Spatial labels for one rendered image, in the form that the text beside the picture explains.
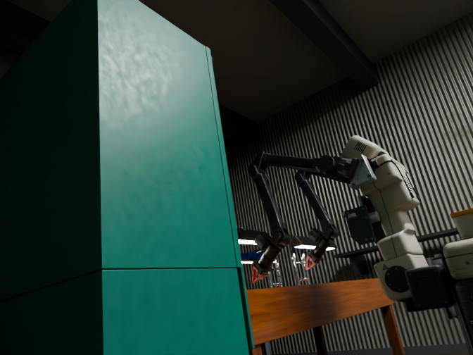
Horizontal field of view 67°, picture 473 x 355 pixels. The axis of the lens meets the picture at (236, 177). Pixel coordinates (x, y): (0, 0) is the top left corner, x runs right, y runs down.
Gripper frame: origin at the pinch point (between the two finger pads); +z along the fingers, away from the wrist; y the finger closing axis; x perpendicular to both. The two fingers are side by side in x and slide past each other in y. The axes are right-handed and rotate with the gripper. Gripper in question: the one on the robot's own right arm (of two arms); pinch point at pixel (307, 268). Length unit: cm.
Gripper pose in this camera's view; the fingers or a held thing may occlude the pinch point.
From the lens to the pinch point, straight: 211.3
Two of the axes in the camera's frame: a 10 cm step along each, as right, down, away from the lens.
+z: -5.0, 8.5, 1.9
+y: -6.1, -1.9, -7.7
